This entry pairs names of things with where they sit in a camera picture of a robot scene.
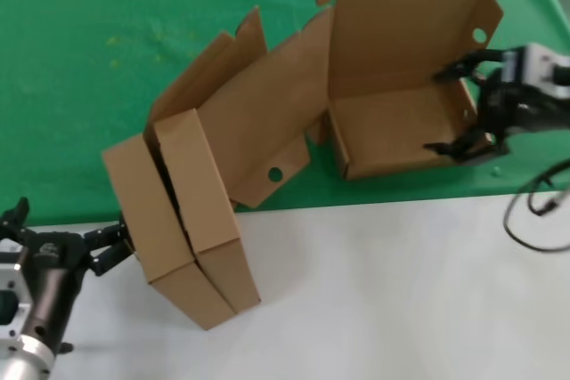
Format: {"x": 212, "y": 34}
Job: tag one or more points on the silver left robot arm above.
{"x": 22, "y": 362}

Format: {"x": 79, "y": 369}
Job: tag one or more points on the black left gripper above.
{"x": 53, "y": 273}

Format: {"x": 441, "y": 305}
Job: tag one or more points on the right wrist camera unit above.
{"x": 534, "y": 66}

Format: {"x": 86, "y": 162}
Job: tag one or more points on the cardboard box with round hole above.
{"x": 214, "y": 202}

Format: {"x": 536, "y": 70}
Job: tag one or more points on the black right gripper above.
{"x": 512, "y": 113}

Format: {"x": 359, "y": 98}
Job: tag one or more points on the cardboard box with notched lid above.
{"x": 142, "y": 211}

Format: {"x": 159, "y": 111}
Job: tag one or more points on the green table cloth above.
{"x": 67, "y": 131}

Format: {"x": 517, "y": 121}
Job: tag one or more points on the cardboard box with corners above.
{"x": 387, "y": 131}

